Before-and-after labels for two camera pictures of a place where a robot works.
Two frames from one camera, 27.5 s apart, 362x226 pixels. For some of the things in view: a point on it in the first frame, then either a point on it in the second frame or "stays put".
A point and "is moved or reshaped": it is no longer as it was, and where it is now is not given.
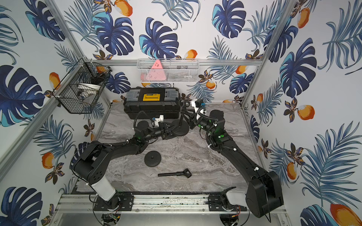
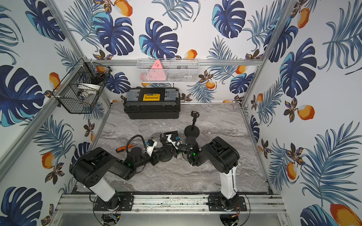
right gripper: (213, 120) → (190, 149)
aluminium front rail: (72, 203) stays put
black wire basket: (82, 87) stays put
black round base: (182, 130) → (188, 131)
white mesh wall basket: (175, 70) stays put
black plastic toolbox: (163, 101) stays put
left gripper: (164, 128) → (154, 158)
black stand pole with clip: (182, 103) is moved or reshaped
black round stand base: (152, 158) is moved or reshaped
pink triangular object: (156, 73) stays put
